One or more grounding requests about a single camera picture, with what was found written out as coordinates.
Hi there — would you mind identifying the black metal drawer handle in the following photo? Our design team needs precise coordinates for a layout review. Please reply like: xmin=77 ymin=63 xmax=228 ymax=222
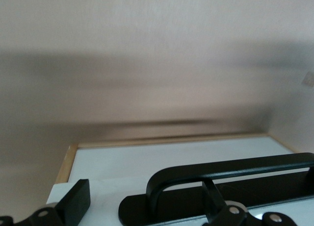
xmin=118 ymin=152 xmax=314 ymax=225

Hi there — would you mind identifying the light wooden drawer cabinet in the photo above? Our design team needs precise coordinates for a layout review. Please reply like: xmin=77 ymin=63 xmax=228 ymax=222
xmin=55 ymin=132 xmax=299 ymax=185

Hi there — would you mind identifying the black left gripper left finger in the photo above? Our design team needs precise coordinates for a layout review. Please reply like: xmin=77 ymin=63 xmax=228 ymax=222
xmin=0 ymin=178 xmax=92 ymax=226

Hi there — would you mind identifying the white-fronted wooden drawer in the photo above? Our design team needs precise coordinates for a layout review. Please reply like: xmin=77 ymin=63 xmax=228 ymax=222
xmin=46 ymin=135 xmax=314 ymax=226

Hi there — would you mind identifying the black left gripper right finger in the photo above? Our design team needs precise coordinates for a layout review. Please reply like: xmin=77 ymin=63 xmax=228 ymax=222
xmin=201 ymin=180 xmax=298 ymax=226

